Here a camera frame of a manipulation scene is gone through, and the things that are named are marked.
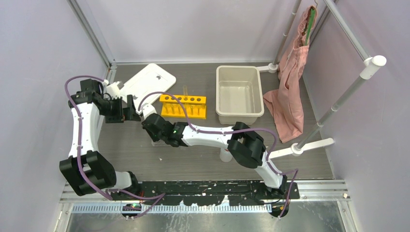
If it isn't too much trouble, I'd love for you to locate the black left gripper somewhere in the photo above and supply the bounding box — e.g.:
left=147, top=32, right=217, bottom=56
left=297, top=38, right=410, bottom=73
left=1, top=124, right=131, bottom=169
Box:
left=99, top=94, right=140, bottom=123

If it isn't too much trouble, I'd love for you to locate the aluminium frame rail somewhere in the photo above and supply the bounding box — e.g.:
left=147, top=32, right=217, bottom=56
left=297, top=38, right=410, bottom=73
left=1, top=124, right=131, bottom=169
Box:
left=60, top=180, right=350, bottom=218

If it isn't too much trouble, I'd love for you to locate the white red wash bottle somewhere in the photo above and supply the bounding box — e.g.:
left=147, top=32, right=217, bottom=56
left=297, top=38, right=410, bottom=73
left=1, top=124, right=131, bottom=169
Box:
left=220, top=149, right=233, bottom=162

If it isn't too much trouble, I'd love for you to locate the green clothes hanger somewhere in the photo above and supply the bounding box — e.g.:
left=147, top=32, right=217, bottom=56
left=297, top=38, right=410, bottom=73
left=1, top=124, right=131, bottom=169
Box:
left=305, top=7, right=316, bottom=45

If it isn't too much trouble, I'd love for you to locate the white garment rack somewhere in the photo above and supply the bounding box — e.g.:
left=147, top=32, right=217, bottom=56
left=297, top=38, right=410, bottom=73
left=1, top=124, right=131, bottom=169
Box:
left=270, top=0, right=387, bottom=158

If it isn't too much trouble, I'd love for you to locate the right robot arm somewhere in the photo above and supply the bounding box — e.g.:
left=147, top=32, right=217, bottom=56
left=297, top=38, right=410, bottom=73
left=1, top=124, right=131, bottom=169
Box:
left=142, top=114, right=287, bottom=199

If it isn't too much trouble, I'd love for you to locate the pink cloth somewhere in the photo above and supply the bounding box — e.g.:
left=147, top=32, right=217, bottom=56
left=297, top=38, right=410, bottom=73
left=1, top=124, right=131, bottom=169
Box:
left=263, top=5, right=318, bottom=143

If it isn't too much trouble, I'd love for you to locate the clear acrylic tube tray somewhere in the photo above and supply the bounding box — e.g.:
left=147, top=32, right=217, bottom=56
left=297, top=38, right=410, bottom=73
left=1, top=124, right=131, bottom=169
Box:
left=151, top=140, right=167, bottom=146

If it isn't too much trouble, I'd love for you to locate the beige plastic bin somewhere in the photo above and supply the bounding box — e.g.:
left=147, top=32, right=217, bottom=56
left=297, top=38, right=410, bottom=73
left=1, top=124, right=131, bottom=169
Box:
left=216, top=65, right=264, bottom=125

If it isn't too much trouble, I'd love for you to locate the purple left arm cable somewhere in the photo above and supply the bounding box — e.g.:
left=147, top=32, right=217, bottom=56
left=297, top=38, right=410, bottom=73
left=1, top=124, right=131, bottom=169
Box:
left=64, top=75, right=166, bottom=219

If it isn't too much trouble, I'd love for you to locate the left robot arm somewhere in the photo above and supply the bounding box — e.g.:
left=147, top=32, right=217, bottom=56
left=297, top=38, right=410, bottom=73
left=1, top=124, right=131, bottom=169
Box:
left=59, top=75, right=141, bottom=200

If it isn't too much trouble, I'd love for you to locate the yellow test tube rack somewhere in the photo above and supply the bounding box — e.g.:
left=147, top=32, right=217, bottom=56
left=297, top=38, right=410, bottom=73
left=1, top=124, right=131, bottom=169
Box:
left=160, top=94, right=207, bottom=119

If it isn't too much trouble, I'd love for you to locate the clear glass test tube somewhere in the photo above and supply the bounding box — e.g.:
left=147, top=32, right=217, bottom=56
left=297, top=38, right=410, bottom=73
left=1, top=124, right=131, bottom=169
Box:
left=183, top=85, right=188, bottom=97

